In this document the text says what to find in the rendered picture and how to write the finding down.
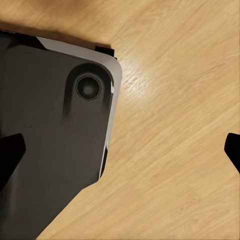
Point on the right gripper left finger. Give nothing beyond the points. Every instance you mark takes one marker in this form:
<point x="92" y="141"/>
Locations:
<point x="12" y="149"/>

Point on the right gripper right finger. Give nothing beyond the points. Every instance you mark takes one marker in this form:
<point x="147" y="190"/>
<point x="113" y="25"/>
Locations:
<point x="232" y="149"/>

